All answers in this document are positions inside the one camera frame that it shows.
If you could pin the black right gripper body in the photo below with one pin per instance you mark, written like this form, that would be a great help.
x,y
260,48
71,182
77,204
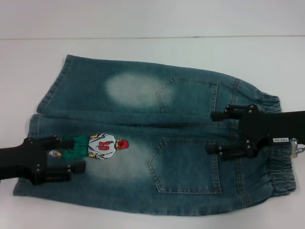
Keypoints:
x,y
274,126

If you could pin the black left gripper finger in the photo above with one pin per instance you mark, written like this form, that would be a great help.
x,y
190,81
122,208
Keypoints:
x,y
59,174
64,144

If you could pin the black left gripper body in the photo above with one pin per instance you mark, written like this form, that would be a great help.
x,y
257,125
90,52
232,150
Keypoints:
x,y
21,159

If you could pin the blue denim shorts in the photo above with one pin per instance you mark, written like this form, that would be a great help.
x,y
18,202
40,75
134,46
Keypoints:
x,y
133,133

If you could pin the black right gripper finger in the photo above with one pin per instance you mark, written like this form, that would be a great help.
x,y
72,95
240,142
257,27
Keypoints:
x,y
236,152
236,111

